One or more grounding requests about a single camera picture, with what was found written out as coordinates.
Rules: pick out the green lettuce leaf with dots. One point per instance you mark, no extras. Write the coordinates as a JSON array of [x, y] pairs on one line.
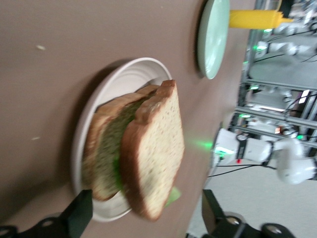
[[174, 197]]

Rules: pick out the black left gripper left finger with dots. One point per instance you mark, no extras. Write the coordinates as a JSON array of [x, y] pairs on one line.
[[79, 215]]

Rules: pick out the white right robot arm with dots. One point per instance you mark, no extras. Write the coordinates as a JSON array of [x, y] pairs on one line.
[[257, 151]]

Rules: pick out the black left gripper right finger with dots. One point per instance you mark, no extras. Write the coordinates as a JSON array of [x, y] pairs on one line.
[[218, 220]]

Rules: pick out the mint green plate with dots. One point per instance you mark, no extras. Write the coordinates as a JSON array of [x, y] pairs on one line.
[[214, 39]]

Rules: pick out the brown bread slice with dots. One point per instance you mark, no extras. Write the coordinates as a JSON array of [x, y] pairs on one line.
[[109, 138], [158, 153]]

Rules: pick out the yellow mustard squeeze bottle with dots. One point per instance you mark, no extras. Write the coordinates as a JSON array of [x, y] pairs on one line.
[[252, 18]]

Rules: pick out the beige plate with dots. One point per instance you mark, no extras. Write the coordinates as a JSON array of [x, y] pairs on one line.
[[138, 72]]

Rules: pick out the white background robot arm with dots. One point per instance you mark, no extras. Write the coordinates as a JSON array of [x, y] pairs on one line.
[[287, 48]]

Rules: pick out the aluminium frame rack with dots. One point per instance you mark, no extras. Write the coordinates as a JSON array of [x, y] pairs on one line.
[[270, 85]]

